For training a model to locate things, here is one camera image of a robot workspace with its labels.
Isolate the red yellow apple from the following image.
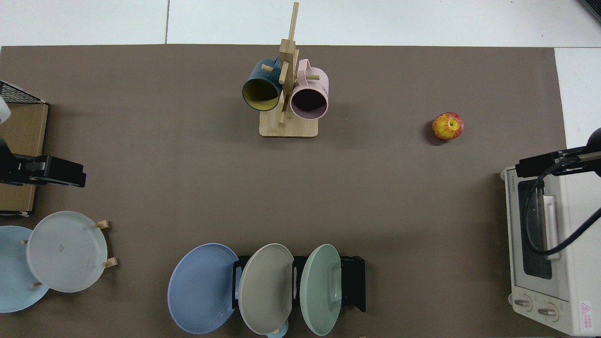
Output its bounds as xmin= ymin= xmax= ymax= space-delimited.
xmin=431 ymin=112 xmax=465 ymax=141

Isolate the wooden peg plate rack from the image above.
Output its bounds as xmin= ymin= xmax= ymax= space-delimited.
xmin=21 ymin=219 xmax=118 ymax=288

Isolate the pale grey white plate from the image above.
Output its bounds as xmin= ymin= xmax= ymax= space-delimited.
xmin=25 ymin=210 xmax=109 ymax=293

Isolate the light blue plate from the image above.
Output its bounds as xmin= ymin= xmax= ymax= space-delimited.
xmin=0 ymin=225 xmax=50 ymax=314

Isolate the black dish rack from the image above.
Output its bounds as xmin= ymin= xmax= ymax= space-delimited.
xmin=231 ymin=255 xmax=366 ymax=313

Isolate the grey beige plate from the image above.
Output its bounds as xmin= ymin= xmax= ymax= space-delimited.
xmin=238 ymin=243 xmax=295 ymax=336

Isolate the pale green plate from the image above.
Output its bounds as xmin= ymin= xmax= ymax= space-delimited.
xmin=300 ymin=243 xmax=342 ymax=337

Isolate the pale toaster oven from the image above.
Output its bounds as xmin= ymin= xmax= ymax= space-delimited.
xmin=500 ymin=157 xmax=601 ymax=337

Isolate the brown table cloth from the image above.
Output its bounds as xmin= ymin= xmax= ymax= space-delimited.
xmin=0 ymin=44 xmax=568 ymax=338

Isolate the dark grey corner object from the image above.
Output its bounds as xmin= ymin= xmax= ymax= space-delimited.
xmin=578 ymin=0 xmax=601 ymax=25

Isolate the dark teal cup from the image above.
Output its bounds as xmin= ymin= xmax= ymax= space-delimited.
xmin=242 ymin=57 xmax=284 ymax=112

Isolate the wooden cup stand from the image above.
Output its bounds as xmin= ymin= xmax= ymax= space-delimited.
xmin=259 ymin=1 xmax=319 ymax=138

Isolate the pink cup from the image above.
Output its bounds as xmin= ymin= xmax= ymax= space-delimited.
xmin=290 ymin=59 xmax=330 ymax=120

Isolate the wire basket with wooden floor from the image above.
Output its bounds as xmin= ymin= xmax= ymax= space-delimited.
xmin=0 ymin=80 xmax=49 ymax=218

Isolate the black cable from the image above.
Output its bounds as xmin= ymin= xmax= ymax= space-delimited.
xmin=523 ymin=158 xmax=601 ymax=257

